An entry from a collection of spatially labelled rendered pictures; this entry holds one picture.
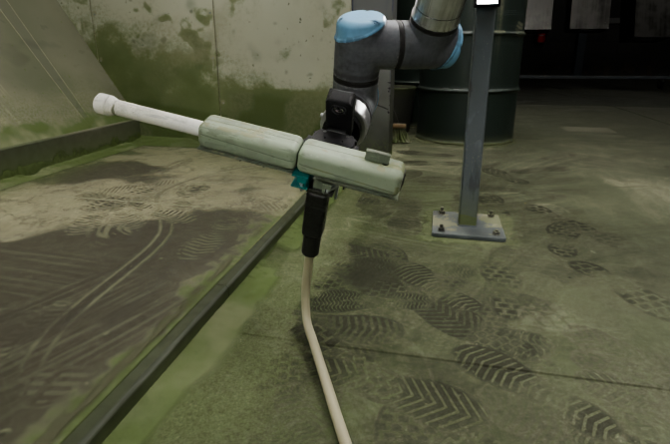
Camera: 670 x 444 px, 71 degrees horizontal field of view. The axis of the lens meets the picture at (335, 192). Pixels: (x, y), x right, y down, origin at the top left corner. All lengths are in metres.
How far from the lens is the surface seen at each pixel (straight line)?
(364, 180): 0.67
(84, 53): 2.70
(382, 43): 0.90
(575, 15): 7.15
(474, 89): 1.34
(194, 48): 2.44
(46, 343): 0.93
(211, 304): 0.95
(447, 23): 0.90
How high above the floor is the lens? 0.50
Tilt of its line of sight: 17 degrees down
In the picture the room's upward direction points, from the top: straight up
